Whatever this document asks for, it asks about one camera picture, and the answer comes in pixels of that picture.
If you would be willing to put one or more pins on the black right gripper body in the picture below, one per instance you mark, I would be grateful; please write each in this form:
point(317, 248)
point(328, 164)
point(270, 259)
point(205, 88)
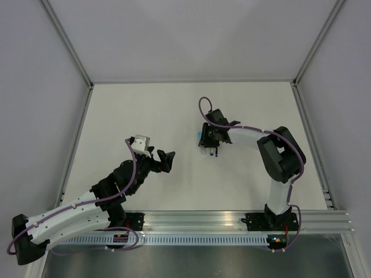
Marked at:
point(208, 136)

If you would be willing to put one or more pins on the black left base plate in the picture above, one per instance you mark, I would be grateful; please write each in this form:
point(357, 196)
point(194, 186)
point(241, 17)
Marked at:
point(133, 221)

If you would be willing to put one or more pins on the aluminium frame post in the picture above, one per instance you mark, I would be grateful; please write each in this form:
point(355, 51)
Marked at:
point(332, 16)
point(61, 33)

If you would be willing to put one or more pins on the white slotted cable duct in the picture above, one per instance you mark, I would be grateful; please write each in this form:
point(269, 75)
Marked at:
point(122, 239)

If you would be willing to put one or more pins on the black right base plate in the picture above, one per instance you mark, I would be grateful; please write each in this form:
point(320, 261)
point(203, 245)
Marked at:
point(267, 222)

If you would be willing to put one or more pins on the aluminium mounting rail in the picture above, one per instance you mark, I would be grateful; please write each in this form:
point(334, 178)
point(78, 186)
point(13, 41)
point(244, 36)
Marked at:
point(198, 222)

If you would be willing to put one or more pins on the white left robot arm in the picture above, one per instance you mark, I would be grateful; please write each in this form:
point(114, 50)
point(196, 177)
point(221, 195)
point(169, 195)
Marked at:
point(98, 208)

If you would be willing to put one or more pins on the left aluminium frame post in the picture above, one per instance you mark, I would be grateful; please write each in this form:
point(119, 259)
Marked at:
point(61, 33)

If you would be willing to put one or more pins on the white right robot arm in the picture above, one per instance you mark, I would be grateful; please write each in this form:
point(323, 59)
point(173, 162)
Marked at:
point(282, 158)

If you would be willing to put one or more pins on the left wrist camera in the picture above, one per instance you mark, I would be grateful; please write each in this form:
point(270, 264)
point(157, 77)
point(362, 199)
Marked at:
point(140, 145)

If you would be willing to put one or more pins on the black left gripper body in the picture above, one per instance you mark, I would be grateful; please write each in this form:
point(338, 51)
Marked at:
point(147, 164)

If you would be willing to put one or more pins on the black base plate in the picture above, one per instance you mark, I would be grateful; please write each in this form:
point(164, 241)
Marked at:
point(133, 221)
point(267, 222)

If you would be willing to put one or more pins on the right aluminium frame post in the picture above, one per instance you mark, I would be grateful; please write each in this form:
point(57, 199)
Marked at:
point(332, 16)

